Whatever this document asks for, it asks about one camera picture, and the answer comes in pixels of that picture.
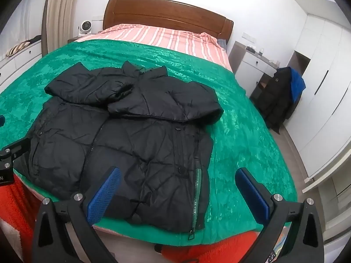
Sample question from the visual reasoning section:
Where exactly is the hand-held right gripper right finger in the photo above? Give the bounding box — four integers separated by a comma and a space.
235, 167, 326, 263

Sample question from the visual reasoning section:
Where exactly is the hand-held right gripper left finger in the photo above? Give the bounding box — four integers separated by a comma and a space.
31, 166, 122, 263

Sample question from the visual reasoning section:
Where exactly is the black puffer jacket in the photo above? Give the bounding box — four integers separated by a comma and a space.
13, 61, 225, 235

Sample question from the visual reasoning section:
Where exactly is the red blanket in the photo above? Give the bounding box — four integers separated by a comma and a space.
0, 170, 291, 263

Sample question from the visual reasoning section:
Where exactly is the white dresser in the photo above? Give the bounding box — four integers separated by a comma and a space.
0, 40, 42, 88

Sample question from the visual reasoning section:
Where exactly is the green blanket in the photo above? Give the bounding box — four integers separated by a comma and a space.
0, 39, 298, 245

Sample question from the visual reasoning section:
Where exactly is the striped cushion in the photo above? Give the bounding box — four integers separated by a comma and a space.
5, 41, 31, 59

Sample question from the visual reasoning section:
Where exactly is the hanging black coat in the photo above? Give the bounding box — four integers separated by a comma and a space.
256, 67, 296, 135

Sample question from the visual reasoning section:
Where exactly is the white wardrobe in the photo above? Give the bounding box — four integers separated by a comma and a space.
282, 0, 351, 179

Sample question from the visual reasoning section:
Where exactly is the blue garment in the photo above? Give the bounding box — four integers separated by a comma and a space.
289, 67, 306, 103

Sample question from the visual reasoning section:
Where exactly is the small white fan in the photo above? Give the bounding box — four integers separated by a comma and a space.
77, 20, 93, 37

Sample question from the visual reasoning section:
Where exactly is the beige curtain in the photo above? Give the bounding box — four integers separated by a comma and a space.
41, 0, 89, 56

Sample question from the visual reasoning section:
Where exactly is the white nightstand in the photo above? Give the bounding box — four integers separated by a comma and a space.
229, 41, 281, 97

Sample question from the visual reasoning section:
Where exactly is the pink striped bed sheet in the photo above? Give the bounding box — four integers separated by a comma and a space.
74, 23, 233, 73

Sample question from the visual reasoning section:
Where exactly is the wooden headboard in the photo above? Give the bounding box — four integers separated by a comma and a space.
103, 0, 234, 40

